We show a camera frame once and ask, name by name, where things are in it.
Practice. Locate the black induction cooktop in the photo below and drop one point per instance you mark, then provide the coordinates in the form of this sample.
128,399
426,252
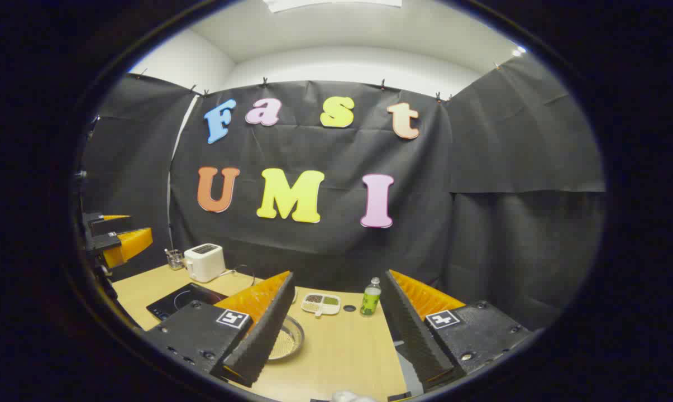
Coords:
174,304

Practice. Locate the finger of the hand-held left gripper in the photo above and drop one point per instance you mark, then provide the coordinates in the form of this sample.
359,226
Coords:
132,243
93,218

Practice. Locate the green drink bottle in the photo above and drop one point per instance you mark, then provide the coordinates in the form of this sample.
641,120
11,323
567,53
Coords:
370,301

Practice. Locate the white divided dish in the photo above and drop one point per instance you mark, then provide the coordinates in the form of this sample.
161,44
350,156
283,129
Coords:
320,304

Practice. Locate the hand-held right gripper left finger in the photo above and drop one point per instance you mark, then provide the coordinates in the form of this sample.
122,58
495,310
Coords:
263,335

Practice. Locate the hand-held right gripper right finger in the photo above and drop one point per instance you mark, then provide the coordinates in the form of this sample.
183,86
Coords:
409,335

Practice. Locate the white toaster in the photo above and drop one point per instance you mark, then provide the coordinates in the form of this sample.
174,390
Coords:
205,263

